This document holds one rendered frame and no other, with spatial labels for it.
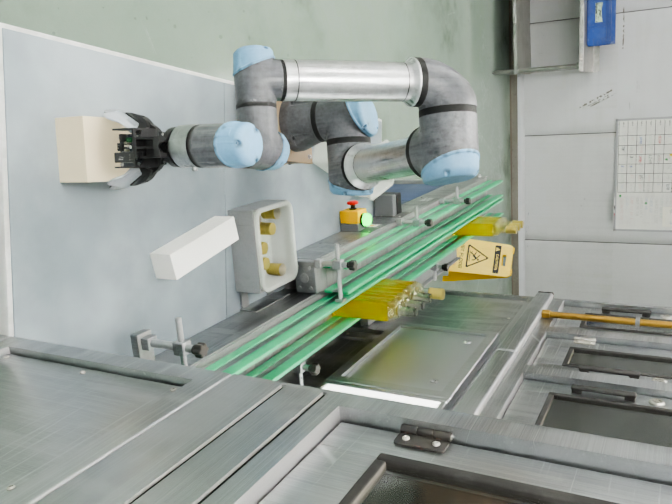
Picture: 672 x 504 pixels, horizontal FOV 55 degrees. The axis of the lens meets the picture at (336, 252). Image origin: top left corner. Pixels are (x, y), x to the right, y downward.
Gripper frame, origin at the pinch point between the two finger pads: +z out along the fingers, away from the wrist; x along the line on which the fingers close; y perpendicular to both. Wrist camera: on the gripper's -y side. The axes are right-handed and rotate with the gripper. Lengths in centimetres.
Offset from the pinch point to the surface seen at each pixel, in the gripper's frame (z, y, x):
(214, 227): -0.5, -29.7, 18.0
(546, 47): 42, -649, -115
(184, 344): -16.7, 0.5, 37.0
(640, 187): -54, -664, 36
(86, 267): 5.2, 3.5, 23.0
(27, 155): 5.1, 14.5, 0.9
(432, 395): -47, -51, 60
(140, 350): -5.9, 1.2, 39.3
